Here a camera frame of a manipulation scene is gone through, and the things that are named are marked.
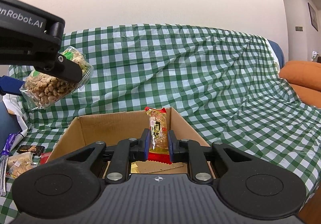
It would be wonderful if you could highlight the red yellow peanut snack pack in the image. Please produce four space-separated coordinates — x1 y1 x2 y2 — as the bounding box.
145 107 172 165

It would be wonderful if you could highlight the bag of peanuts green label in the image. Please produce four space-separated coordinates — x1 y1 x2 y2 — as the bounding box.
21 46 93 110

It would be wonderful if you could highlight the purple chocolate bar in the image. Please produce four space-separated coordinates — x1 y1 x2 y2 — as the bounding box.
1 133 18 156

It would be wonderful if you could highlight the black chocolate bar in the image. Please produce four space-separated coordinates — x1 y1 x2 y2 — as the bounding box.
17 145 45 157

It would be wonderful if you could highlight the silver foil snack bar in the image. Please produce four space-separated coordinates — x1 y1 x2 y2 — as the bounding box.
0 155 8 196

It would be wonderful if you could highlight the puffed rice bar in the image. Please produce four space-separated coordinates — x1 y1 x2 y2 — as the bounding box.
8 152 33 169

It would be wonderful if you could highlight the red snack packet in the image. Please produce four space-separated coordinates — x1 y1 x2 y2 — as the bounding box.
40 152 51 165

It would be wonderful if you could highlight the yellow wafer bar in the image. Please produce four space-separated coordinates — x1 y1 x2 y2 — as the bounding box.
131 162 148 174

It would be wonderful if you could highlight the clear bag of cookies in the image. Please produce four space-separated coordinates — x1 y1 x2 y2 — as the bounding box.
7 161 38 179

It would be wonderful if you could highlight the cardboard box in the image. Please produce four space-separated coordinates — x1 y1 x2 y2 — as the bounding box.
47 108 208 182

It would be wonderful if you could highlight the green checkered cloth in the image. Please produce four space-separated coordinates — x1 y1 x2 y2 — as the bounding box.
3 24 320 223

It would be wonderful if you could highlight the orange cushion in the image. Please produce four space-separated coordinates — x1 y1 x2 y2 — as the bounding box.
279 61 321 108

